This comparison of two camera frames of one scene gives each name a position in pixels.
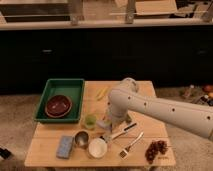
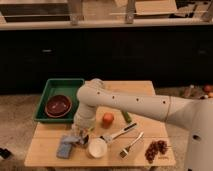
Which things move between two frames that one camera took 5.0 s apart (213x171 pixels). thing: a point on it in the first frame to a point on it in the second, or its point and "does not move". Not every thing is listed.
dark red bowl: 58,106 does not move
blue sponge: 65,146 does not move
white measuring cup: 97,147 does not move
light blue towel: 102,123 to 72,139
